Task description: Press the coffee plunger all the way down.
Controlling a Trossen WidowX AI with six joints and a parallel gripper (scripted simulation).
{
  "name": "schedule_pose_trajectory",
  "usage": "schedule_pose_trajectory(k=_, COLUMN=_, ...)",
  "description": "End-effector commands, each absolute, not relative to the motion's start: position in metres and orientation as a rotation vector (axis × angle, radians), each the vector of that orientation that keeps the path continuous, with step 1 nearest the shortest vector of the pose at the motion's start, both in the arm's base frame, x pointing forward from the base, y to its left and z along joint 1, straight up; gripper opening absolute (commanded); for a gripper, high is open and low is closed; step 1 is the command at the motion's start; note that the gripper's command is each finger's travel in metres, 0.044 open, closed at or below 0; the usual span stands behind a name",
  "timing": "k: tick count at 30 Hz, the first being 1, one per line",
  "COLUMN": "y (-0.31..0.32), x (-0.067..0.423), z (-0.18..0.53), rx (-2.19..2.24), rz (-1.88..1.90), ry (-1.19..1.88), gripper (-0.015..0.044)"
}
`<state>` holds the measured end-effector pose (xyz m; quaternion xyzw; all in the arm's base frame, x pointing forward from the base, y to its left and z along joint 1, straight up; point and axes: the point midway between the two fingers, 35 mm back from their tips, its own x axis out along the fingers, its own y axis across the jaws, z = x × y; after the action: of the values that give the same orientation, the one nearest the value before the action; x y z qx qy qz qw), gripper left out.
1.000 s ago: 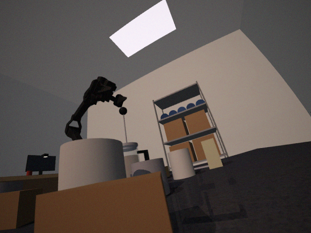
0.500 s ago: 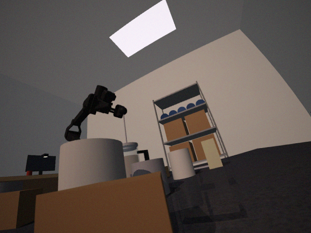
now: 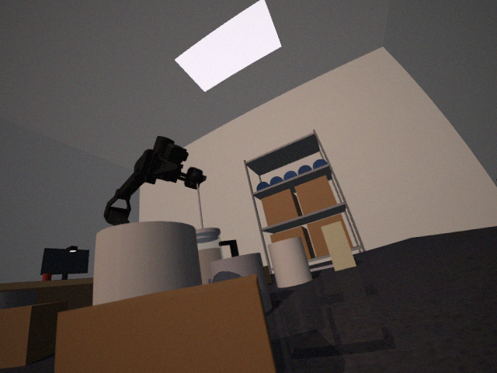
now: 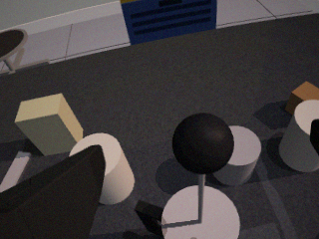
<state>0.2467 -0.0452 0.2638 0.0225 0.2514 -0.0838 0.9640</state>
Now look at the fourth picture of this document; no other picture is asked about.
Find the glass french press coffee maker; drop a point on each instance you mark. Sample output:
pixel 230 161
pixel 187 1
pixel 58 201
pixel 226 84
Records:
pixel 202 144

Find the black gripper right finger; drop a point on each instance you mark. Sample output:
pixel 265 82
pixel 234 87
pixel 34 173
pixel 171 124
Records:
pixel 314 136

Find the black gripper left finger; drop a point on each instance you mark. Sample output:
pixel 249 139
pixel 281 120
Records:
pixel 57 203

